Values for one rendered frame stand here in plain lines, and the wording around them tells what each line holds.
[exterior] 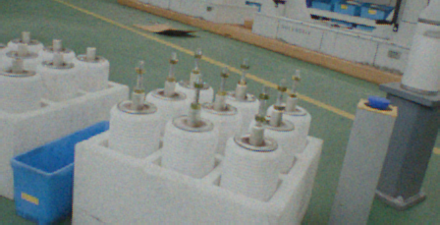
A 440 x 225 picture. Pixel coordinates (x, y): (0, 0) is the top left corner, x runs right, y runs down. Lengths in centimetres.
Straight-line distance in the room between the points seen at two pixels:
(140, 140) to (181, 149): 9
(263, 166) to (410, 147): 57
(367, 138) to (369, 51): 214
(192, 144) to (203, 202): 10
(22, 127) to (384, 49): 238
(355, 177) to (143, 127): 41
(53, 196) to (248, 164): 39
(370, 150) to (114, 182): 47
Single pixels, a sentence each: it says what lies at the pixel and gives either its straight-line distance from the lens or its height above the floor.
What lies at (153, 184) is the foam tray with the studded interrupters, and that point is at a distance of 72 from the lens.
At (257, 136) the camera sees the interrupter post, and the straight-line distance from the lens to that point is 68.
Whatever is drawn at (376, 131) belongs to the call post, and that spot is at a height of 28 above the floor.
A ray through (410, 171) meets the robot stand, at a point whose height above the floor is 10.
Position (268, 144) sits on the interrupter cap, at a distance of 69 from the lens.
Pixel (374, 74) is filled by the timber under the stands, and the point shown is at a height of 6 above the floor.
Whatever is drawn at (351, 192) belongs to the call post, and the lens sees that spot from 86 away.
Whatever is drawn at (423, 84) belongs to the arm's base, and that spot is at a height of 33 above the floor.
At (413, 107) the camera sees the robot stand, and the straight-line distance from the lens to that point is 113.
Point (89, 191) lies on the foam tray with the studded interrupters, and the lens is 81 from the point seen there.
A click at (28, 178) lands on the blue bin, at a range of 87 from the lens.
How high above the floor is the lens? 51
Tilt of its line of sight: 16 degrees down
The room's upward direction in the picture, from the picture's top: 8 degrees clockwise
